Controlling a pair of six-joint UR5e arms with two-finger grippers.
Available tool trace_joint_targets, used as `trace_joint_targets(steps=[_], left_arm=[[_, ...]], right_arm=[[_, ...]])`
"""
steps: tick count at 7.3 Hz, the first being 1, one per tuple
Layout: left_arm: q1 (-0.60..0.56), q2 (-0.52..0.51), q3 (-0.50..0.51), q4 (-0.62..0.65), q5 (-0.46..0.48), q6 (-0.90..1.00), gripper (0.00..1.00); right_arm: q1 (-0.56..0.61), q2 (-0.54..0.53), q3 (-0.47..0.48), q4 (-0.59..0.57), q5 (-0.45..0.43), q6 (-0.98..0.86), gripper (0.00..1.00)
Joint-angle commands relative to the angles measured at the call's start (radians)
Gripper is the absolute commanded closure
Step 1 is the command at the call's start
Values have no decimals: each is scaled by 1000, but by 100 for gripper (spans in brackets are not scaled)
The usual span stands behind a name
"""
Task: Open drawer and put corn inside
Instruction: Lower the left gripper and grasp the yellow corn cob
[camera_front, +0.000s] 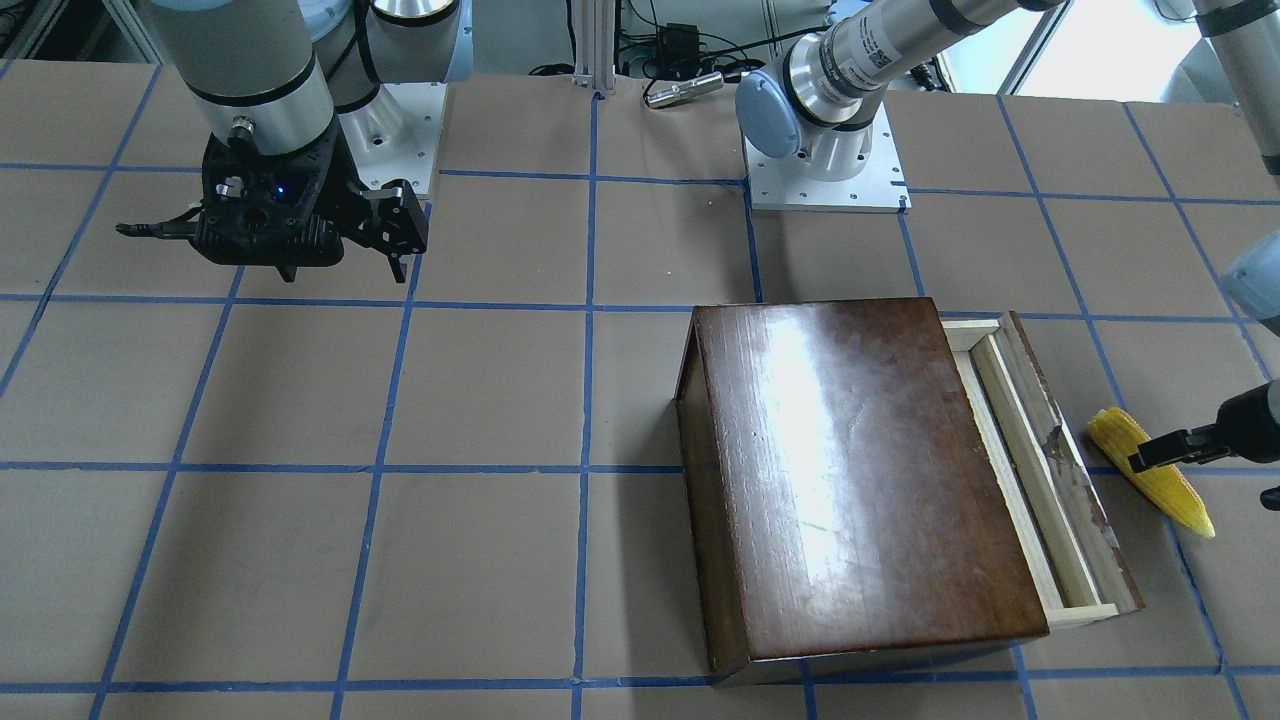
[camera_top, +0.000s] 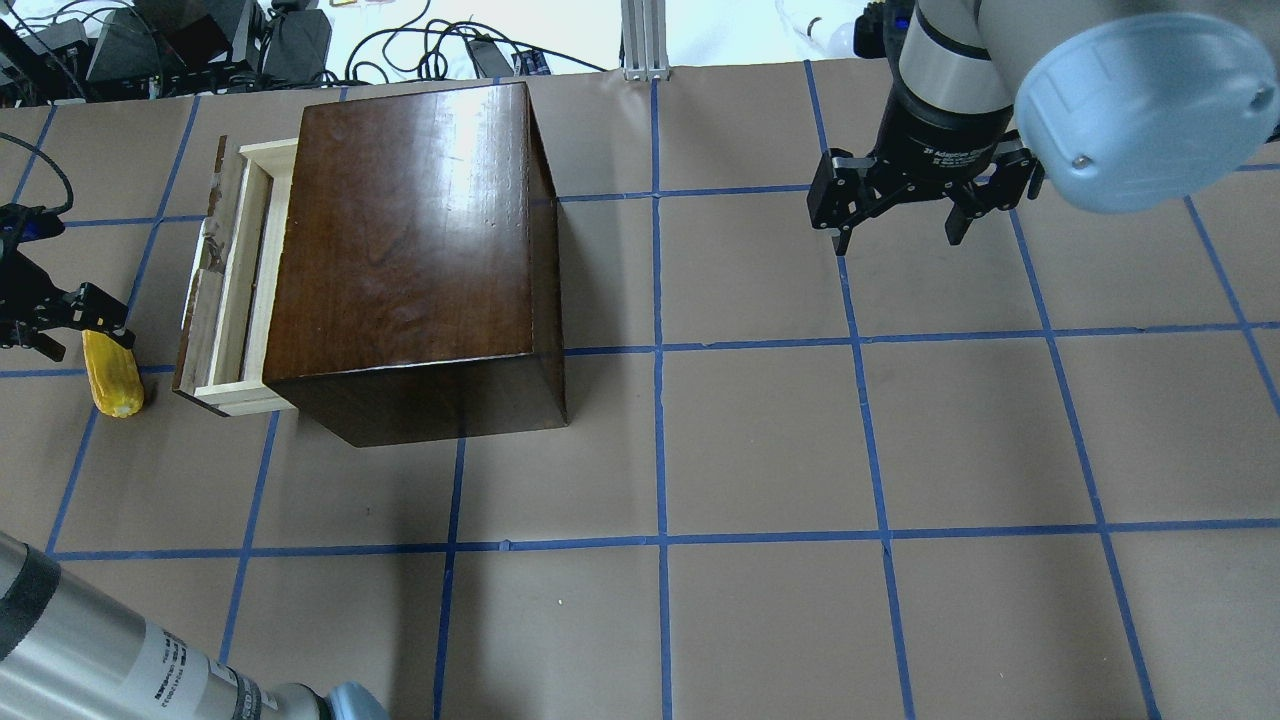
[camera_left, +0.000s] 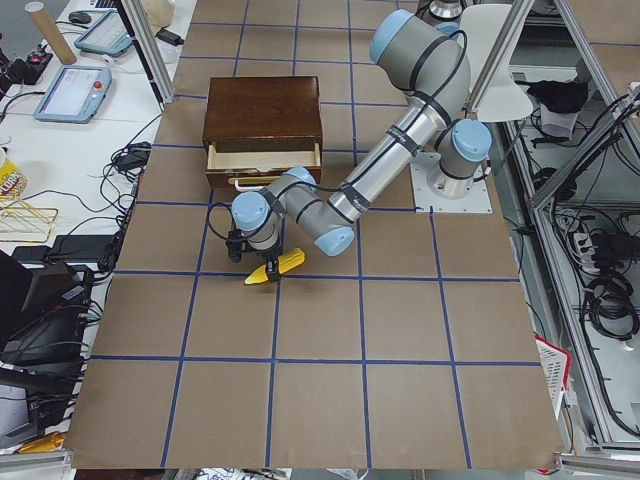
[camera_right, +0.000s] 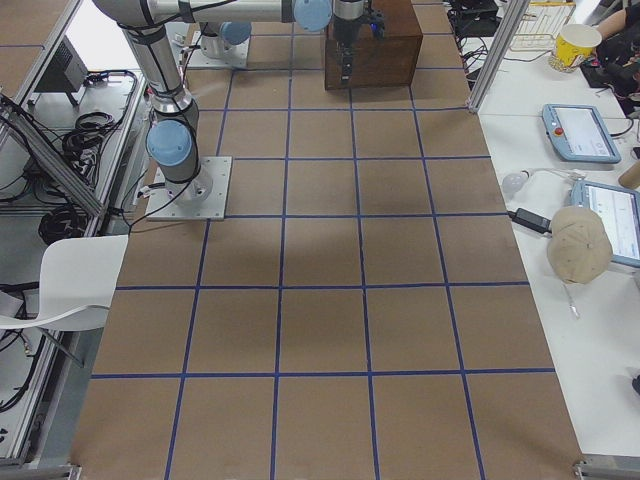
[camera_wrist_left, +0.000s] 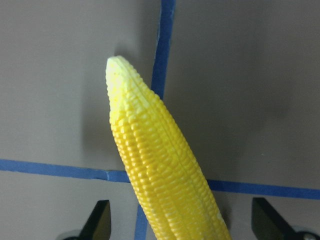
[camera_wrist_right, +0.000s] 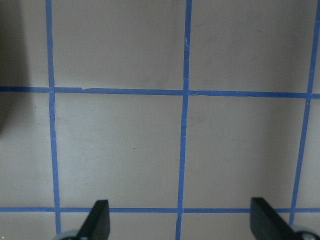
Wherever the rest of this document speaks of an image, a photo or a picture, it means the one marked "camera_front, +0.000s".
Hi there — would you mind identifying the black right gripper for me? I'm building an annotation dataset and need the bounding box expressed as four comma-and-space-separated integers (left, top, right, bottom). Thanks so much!
116, 135, 430, 284

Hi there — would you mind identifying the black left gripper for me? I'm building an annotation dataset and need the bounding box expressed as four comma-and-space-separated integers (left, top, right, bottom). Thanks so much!
1128, 380, 1280, 511

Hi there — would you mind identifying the yellow corn cob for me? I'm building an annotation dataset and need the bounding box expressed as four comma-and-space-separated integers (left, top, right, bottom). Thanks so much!
1087, 407, 1216, 539

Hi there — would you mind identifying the light wood drawer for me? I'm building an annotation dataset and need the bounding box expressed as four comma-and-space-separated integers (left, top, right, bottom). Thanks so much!
942, 313, 1147, 632

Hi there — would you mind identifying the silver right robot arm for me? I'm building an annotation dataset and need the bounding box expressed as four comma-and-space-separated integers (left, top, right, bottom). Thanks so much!
116, 1, 474, 283

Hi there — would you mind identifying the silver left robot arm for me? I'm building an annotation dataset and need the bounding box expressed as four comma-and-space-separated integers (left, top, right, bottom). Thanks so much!
735, 1, 1279, 479

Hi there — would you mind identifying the dark brown wooden cabinet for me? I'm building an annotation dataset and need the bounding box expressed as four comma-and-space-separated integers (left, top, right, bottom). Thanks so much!
675, 297, 1050, 687

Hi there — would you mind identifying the black power adapter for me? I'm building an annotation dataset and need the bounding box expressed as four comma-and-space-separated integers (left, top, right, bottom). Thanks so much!
655, 22, 701, 74

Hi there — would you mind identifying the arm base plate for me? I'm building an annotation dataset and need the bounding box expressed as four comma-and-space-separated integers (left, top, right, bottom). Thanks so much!
742, 90, 913, 213
338, 83, 449, 201

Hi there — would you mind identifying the aluminium frame post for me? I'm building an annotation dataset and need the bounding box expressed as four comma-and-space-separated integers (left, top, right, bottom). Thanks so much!
568, 1, 620, 97

